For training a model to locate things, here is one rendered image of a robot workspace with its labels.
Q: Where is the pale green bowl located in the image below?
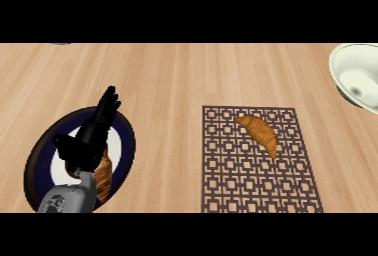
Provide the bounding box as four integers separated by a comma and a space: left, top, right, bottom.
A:
328, 43, 378, 116

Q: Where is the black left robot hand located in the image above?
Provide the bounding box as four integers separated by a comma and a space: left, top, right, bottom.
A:
52, 85, 123, 174

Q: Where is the brown patterned placemat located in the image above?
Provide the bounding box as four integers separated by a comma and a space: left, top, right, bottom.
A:
200, 105, 325, 214

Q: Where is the dark blue rimmed plate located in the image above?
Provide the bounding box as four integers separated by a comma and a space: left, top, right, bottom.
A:
23, 106, 138, 213

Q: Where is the brown croissant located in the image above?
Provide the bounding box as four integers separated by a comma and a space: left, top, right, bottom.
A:
234, 114, 281, 160
92, 148, 114, 204

